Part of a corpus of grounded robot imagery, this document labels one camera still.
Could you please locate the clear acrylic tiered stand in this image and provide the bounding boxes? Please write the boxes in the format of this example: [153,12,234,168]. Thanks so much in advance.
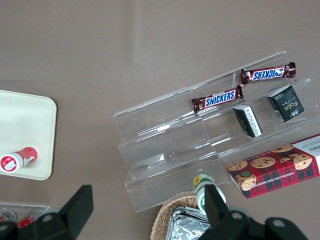
[112,87,227,214]
[187,50,320,186]

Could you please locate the cream plastic tray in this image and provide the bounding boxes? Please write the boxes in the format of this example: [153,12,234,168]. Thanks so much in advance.
[0,89,58,181]

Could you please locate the red white capped bottle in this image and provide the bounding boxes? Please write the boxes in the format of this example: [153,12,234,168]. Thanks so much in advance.
[0,146,39,175]

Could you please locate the red tartan cookie box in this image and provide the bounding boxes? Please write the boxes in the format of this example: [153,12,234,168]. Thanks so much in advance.
[226,133,320,200]

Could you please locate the black box with white label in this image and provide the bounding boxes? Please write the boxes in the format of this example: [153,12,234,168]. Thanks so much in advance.
[232,104,264,138]

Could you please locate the woven wicker basket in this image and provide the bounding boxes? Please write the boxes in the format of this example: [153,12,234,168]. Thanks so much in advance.
[150,191,209,240]

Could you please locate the small red white bottle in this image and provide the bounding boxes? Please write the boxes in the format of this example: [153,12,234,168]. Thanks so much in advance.
[0,209,17,224]
[16,211,39,229]

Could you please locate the clear acrylic bin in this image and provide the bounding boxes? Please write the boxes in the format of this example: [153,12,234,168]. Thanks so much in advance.
[0,202,52,227]

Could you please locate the green white sunflower bottle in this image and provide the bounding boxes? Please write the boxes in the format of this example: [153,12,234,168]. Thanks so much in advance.
[191,173,227,216]

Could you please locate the Snickers chocolate bar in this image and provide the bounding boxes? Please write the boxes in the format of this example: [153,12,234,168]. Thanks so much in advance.
[191,84,245,114]
[240,61,297,86]

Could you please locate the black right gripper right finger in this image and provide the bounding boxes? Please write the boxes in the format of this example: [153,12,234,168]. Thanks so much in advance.
[198,184,265,240]

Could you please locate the foil wrapped sandwich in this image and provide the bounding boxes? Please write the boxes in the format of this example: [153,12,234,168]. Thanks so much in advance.
[166,205,213,240]

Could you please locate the black box with gold print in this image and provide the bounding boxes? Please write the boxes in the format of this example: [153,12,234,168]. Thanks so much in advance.
[266,84,305,123]

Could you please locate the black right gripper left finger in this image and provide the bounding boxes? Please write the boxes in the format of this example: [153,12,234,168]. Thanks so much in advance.
[16,184,94,240]

